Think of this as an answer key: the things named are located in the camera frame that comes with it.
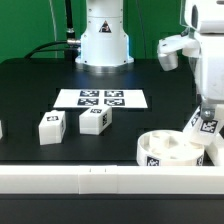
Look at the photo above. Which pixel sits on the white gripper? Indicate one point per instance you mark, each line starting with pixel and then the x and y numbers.
pixel 206 58

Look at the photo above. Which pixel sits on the white right fence bar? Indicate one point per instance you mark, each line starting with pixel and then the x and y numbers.
pixel 215 151

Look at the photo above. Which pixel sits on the white front fence bar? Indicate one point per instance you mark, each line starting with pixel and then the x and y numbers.
pixel 31 179

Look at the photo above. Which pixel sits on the white object at left edge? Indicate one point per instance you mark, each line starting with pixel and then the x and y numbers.
pixel 1 132

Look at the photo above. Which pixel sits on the white marker sheet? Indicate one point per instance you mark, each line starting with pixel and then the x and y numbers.
pixel 84 98

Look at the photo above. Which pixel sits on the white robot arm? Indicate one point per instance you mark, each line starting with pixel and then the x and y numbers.
pixel 105 45

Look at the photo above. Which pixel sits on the white fence bar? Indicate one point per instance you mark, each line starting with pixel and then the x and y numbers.
pixel 31 179
pixel 215 151

